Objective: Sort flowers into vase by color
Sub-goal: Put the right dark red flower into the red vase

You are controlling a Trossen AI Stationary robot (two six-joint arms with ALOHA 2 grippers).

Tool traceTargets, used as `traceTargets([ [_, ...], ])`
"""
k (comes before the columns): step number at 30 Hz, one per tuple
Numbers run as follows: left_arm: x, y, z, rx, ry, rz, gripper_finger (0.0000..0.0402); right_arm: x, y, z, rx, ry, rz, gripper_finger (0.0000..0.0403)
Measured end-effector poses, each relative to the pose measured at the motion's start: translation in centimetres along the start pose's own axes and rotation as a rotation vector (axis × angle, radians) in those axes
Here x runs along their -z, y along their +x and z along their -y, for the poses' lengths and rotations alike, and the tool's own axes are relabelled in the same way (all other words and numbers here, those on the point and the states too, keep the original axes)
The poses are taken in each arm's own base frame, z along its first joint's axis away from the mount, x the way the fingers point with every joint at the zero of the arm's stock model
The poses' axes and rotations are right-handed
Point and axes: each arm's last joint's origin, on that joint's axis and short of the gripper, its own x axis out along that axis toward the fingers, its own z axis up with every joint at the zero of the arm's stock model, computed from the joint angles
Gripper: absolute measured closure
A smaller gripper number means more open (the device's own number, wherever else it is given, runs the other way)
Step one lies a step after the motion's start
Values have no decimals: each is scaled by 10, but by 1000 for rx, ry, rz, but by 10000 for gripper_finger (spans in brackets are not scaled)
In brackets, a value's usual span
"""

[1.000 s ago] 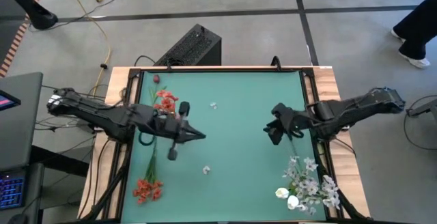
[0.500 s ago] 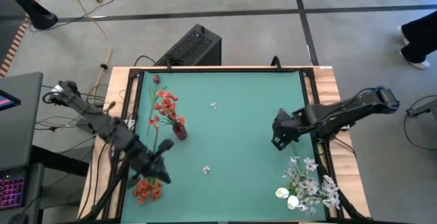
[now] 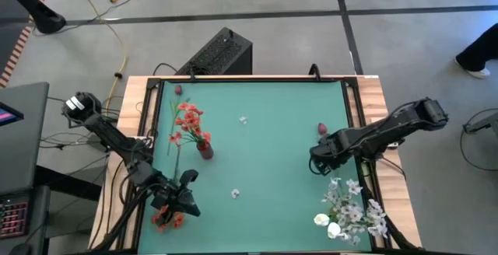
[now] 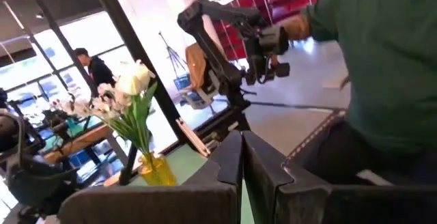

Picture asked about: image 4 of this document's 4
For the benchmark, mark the person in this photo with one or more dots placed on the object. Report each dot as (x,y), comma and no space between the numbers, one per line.
(375,63)
(99,72)

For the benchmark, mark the white tulip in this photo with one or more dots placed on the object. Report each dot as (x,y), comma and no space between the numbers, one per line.
(134,79)

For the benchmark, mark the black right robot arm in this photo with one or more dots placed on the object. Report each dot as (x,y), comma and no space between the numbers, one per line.
(220,73)

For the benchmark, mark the person's hand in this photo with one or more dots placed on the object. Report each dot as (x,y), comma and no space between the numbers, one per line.
(295,27)

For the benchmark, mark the black table frame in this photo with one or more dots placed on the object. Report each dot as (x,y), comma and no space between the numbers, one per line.
(136,46)

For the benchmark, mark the tan chair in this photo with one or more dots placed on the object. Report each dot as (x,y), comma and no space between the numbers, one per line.
(196,65)

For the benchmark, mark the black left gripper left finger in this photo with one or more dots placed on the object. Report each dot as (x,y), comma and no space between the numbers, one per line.
(153,207)

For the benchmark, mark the silver aluminium bar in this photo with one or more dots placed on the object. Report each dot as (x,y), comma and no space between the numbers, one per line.
(193,138)

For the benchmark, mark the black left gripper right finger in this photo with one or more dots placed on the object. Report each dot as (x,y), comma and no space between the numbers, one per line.
(307,207)

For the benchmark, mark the wooden workbench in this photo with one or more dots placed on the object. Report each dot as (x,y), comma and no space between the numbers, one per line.
(78,143)

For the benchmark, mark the green table mat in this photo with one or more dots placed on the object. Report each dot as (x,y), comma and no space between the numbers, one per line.
(187,159)

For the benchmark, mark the yellow glass vase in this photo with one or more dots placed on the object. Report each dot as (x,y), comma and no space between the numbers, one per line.
(158,172)

